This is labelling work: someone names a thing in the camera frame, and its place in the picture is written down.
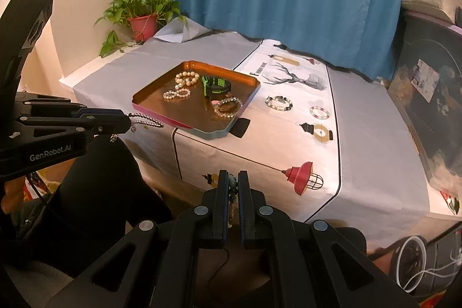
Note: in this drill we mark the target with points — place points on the red flower pot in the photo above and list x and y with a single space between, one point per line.
144 26

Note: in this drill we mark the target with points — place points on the printed deer tablecloth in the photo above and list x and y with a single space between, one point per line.
281 149

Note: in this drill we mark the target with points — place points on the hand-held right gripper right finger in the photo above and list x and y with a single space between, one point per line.
245 217

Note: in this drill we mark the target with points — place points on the person's leg in black pants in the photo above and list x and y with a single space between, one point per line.
97 192

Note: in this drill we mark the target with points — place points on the white label sticker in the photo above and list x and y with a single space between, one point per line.
426 80

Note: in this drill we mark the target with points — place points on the green and black watch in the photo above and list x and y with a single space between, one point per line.
216 88

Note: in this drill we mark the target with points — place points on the orange metal tray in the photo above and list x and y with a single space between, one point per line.
187 113

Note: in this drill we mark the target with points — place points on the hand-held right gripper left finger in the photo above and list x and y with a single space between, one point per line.
222 217

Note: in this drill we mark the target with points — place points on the dark round drum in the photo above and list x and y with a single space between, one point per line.
447 120

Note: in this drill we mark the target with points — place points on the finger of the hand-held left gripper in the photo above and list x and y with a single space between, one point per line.
72 111
72 130

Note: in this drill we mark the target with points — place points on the green potted plant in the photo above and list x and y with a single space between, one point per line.
144 1

